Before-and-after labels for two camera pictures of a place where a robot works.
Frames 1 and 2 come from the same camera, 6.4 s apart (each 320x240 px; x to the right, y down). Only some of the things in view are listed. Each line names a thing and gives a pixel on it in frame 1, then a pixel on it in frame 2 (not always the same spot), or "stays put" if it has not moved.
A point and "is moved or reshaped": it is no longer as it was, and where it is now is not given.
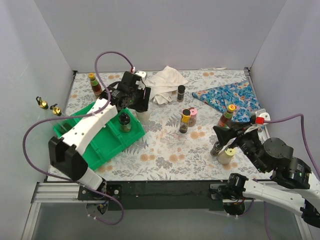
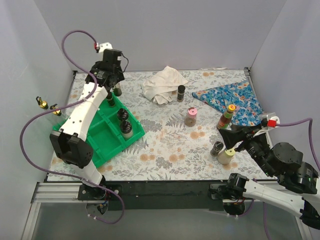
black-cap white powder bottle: [143, 117] -> [125, 129]
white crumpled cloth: [163, 83] stays put
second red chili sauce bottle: [225, 120] stays put
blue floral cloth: [239, 94] stays put
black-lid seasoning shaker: [181, 89] stays put
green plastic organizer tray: [123, 129] stays put
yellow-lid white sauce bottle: [225, 157] stays put
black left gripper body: [144, 99] -> [110, 81]
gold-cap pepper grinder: [186, 114] is moved or reshaped
